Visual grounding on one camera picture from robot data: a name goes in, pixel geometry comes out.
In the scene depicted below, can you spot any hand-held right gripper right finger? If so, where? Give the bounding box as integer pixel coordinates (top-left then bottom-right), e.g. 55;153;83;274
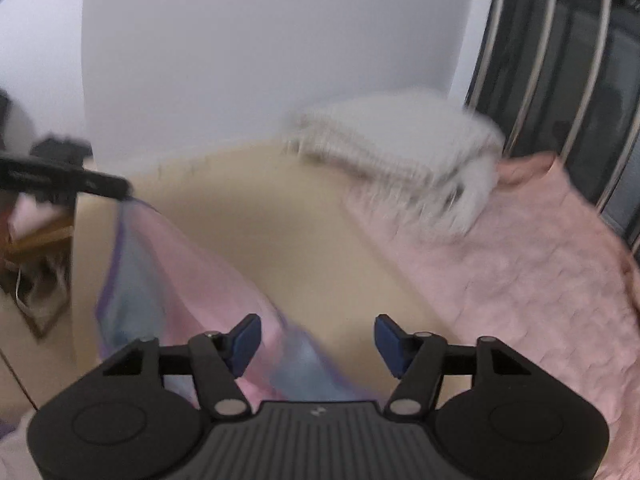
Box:
374;313;534;422

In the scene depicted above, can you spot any cream knitted fringed blanket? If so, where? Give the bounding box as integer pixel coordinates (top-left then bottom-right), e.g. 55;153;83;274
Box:
280;89;507;238

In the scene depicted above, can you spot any pink blue purple-trimmed garment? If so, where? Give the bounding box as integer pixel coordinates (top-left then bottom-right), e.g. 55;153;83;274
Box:
94;195;376;403

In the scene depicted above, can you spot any wooden frame furniture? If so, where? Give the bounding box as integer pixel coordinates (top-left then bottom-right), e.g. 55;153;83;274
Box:
0;207;77;343

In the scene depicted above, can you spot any metal window railing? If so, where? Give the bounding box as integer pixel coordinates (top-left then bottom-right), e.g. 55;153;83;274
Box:
462;0;640;256

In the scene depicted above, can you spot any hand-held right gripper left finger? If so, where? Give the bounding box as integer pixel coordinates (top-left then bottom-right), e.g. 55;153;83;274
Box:
102;313;263;421

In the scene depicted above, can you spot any pink quilted blanket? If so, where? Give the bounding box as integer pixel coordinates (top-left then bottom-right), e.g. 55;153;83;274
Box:
345;152;640;480

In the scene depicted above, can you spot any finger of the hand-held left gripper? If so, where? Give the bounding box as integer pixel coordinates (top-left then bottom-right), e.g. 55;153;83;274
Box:
0;154;133;201

